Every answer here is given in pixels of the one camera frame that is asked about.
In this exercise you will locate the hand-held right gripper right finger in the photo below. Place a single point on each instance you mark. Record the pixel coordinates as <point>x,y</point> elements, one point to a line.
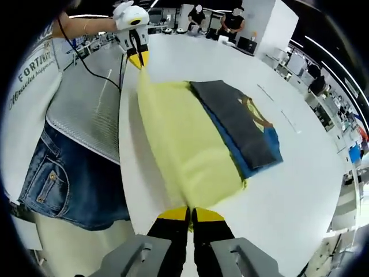
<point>219,254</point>

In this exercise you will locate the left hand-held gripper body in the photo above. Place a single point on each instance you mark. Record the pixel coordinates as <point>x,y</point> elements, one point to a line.
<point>129,15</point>

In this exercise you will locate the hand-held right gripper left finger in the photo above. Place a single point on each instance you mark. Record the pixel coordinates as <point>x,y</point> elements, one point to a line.
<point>161,254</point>

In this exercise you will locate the yellow garment blue grey sleeves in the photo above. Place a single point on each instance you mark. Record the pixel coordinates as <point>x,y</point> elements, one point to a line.
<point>178,144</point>

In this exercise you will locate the black box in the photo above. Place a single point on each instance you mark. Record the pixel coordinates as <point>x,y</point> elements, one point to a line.
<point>246,46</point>

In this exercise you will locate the person's blue jeans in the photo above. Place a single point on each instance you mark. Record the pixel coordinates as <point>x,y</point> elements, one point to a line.
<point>72,187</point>

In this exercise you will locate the white square pillar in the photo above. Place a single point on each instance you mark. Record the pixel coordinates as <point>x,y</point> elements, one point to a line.
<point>274,26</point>

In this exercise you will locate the blue storage bin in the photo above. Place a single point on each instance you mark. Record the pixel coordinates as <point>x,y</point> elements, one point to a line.
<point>355,153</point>

